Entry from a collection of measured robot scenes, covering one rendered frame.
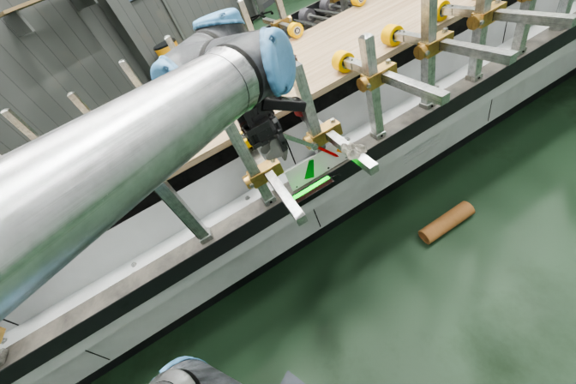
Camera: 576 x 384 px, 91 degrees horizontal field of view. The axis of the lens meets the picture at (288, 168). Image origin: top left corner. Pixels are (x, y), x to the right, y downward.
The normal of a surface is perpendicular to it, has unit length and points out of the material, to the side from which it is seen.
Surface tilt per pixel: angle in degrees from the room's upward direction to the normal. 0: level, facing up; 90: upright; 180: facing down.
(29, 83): 90
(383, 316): 0
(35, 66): 90
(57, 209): 80
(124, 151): 70
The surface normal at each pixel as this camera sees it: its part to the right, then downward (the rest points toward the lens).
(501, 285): -0.30, -0.70
